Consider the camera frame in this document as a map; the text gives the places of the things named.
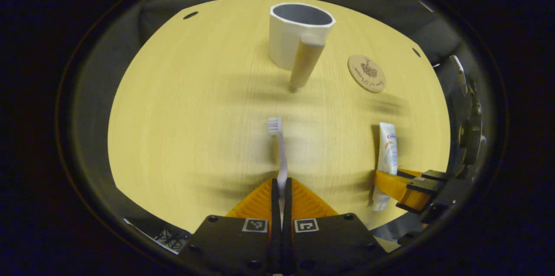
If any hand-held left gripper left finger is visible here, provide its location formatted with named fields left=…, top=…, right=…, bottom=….
left=179, top=178, right=282, bottom=276

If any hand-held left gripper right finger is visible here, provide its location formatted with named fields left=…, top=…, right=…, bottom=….
left=282, top=177, right=386, bottom=276

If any white toothpaste tube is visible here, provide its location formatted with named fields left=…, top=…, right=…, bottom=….
left=372, top=122, right=398, bottom=212

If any white toothbrush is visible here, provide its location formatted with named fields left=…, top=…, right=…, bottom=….
left=267, top=116, right=289, bottom=230

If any round wooden coaster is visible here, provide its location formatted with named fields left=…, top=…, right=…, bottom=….
left=347, top=54, right=387, bottom=93

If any white cup with wooden handle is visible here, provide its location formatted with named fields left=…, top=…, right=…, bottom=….
left=269, top=3, right=336, bottom=93

